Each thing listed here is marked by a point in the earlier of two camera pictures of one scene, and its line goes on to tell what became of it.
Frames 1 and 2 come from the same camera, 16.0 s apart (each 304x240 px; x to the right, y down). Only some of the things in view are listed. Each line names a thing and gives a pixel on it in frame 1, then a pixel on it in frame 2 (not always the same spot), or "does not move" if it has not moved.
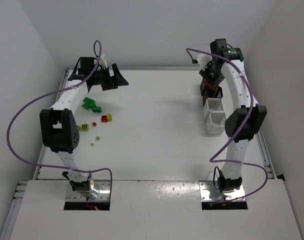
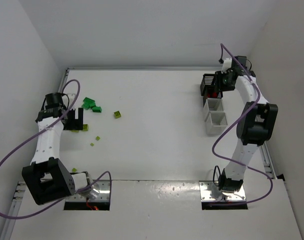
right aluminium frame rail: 268,163 does not move
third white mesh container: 213,104 does not move
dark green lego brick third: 96,109 does not move
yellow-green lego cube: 109,117 → 117,114
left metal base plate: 103,186 does not move
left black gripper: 109,80 → 73,125
